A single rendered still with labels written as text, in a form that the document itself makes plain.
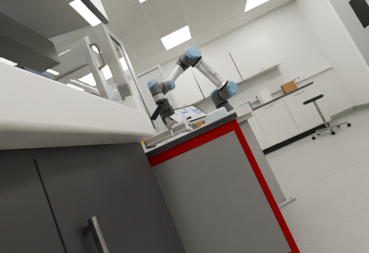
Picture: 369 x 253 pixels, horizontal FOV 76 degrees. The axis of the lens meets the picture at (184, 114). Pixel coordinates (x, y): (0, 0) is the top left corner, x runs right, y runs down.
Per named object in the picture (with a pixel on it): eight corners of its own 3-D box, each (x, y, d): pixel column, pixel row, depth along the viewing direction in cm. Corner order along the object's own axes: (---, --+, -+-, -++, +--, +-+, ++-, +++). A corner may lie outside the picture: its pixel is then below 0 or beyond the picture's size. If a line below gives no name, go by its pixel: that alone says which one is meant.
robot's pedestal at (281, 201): (274, 195, 212) (238, 118, 223) (296, 199, 184) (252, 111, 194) (247, 211, 205) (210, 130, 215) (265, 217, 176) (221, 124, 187)
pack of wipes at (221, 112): (207, 125, 123) (204, 118, 124) (224, 118, 123) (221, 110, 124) (210, 123, 108) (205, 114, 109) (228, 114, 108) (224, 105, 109)
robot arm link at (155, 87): (159, 77, 161) (149, 79, 156) (166, 91, 160) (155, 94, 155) (154, 82, 167) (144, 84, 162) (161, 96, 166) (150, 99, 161)
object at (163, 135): (190, 129, 192) (186, 122, 193) (186, 128, 167) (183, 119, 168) (146, 149, 195) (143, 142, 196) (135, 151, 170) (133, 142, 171)
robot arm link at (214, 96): (222, 105, 215) (214, 91, 217) (231, 98, 205) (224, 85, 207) (212, 108, 208) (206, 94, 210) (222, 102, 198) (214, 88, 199)
